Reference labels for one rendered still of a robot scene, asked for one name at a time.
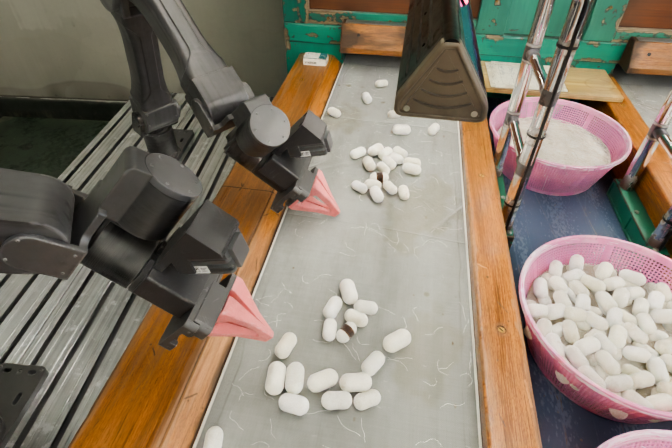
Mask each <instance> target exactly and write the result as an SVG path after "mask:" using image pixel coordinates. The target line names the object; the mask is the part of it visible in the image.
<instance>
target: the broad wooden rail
mask: <svg viewBox="0 0 672 448"><path fill-rule="evenodd" d="M304 55H305V53H300V54H299V56H298V58H297V59H296V61H295V63H294V65H293V66H292V68H291V70H290V71H289V73H288V75H287V76H286V78H285V80H284V81H283V83H282V85H281V87H280V88H279V90H278V92H277V93H276V95H275V97H274V98H273V100H272V102H271V103H272V105H273V106H275V107H277V108H279V109H280V110H282V111H283V112H284V113H285V115H286V116H287V118H288V120H289V123H290V128H291V127H292V126H293V125H294V124H295V123H296V122H297V121H298V120H299V119H300V118H301V117H302V116H303V115H304V114H305V113H306V112H307V111H308V110H310V111H312V112H313V113H314V114H315V115H316V116H318V117H319V118H320V119H321V118H322V115H323V113H324V110H325V107H326V105H327V102H328V100H329V97H330V95H331V92H332V89H333V87H334V84H335V82H336V79H337V77H338V74H339V72H340V69H341V66H342V64H341V63H340V61H339V60H338V59H337V58H336V57H335V56H334V55H328V63H327V65H326V66H313V65H303V57H304ZM276 194H277V191H276V190H275V189H273V188H272V187H271V186H269V185H268V184H266V183H265V182H264V181H262V180H261V179H260V178H258V177H257V176H255V175H254V174H253V173H251V171H249V170H247V169H246V168H244V167H243V166H242V165H240V164H239V163H238V162H236V163H235V165H234V166H233V168H232V170H231V171H230V173H229V175H228V176H227V178H226V180H225V181H224V183H223V185H222V187H221V188H220V190H219V192H218V193H217V195H216V197H215V198H214V200H213V202H212V203H213V204H215V205H216V206H218V207H219V208H221V209H222V210H224V211H225V212H227V213H228V214H230V215H231V216H233V217H234V218H236V219H237V220H238V222H239V226H238V228H239V230H240V232H241V233H242V235H243V237H244V239H245V241H246V243H247V245H248V247H249V249H250V250H249V252H248V255H247V257H246V259H245V262H244V264H243V266H242V267H238V268H237V270H236V271H235V272H234V273H233V274H235V275H237V276H238V277H240V278H241V279H243V281H244V283H245V285H246V287H247V289H248V291H249V293H250V295H251V297H252V294H253V292H254V289H255V287H256V284H257V281H258V279H259V276H260V274H261V271H262V269H263V266H264V264H265V261H266V258H267V256H268V253H269V251H270V248H271V246H272V243H273V241H274V238H275V235H276V233H277V230H278V228H279V225H280V223H281V220H282V217H283V215H284V212H285V210H286V207H287V206H286V205H285V203H286V201H285V202H284V204H283V206H284V209H283V210H281V211H280V212H279V213H276V212H274V211H273V210H271V209H270V208H271V205H272V203H273V201H274V198H275V196H276ZM172 316H173V315H172V314H170V313H168V312H166V311H164V310H163V309H161V308H159V307H157V306H155V305H154V304H152V305H151V307H150V309H149V310H148V312H147V314H146V315H145V317H144V319H143V321H142V322H141V324H140V326H139V327H138V329H137V331H136V332H135V334H134V336H133V337H132V339H131V341H130V343H129V344H128V346H127V348H126V349H125V351H124V353H123V354H122V356H121V358H120V359H119V361H118V363H117V365H116V366H115V368H114V370H113V371H112V373H111V375H110V376H109V378H108V380H107V382H106V383H105V385H104V387H103V388H102V390H101V392H100V393H99V395H98V397H97V398H96V400H95V402H94V404H93V405H92V407H91V409H90V411H89V413H88V415H87V417H86V418H85V420H84V422H83V423H82V425H81V426H80V428H79V429H78V431H77V432H76V434H75V436H74V438H73V439H72V441H71V443H70V444H69V446H68V448H193V445H194V443H195V440H196V438H197V435H198V433H199V430H200V427H201V425H202V422H203V420H204V417H205V415H206V412H207V409H208V407H209V404H210V402H211V399H212V397H213V394H214V392H215V389H216V386H217V384H218V381H219V379H220V376H221V374H222V371H223V369H224V366H225V363H226V361H227V358H228V356H229V353H230V351H231V348H232V345H233V343H234V340H235V338H236V337H223V336H207V337H206V338H204V339H203V340H201V339H199V338H197V337H195V336H193V337H187V336H185V335H183V334H181V335H180V336H179V337H178V339H177V341H178V344H177V346H176V347H175V348H173V349H172V350H170V351H169V350H167V349H165V348H163V347H162V346H160V345H158V343H159V341H160V339H161V337H162V335H163V333H164V331H165V329H166V327H167V325H168V324H169V322H170V320H171V318H172Z"/></svg>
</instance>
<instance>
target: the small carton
mask: <svg viewBox="0 0 672 448"><path fill-rule="evenodd" d="M327 63H328V54H324V53H310V52H306V53H305V55H304V57H303V65H313V66H326V65H327Z"/></svg>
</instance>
